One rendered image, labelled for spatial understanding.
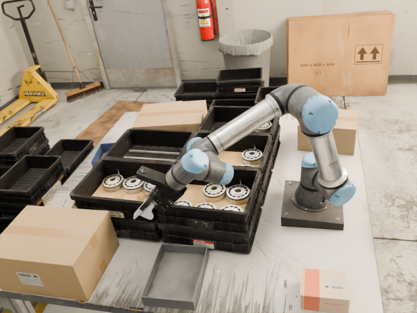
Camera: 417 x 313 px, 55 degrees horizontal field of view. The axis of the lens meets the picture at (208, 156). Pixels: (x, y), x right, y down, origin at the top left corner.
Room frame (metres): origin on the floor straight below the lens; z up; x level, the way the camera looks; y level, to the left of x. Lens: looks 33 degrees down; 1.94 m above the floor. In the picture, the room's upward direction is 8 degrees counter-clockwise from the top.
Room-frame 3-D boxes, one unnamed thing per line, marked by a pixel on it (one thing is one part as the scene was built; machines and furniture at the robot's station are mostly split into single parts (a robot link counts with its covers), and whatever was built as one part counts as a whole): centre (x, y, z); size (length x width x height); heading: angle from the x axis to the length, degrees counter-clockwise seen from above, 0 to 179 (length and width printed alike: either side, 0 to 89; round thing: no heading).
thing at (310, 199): (1.40, -0.44, 0.80); 0.15 x 0.15 x 0.10
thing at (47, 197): (2.17, 1.05, 0.41); 0.31 x 0.02 x 0.16; 162
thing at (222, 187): (1.42, -0.01, 0.86); 0.10 x 0.10 x 0.01
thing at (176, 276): (1.08, 0.19, 0.73); 0.27 x 0.20 x 0.05; 165
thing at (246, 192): (1.37, -0.11, 0.86); 0.10 x 0.10 x 0.01
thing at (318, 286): (0.91, -0.34, 0.74); 0.16 x 0.12 x 0.07; 73
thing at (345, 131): (1.91, -0.68, 0.78); 0.30 x 0.22 x 0.16; 65
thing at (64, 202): (1.56, 0.75, 0.74); 0.16 x 0.12 x 0.07; 175
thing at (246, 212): (1.35, 0.02, 0.92); 0.40 x 0.30 x 0.02; 69
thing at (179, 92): (3.48, 0.01, 0.31); 0.40 x 0.30 x 0.34; 73
